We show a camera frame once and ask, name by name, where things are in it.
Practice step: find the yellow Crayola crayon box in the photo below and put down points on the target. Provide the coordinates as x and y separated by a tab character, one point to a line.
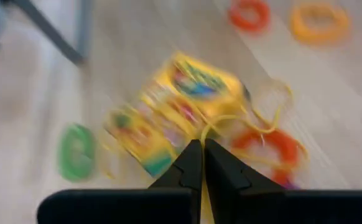
168	109

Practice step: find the yellow rubber bands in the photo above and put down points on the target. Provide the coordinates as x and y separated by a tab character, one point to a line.
218	119

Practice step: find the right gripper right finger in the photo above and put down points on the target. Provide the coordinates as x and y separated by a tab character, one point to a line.
224	174

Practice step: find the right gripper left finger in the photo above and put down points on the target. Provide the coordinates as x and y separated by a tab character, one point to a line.
184	174

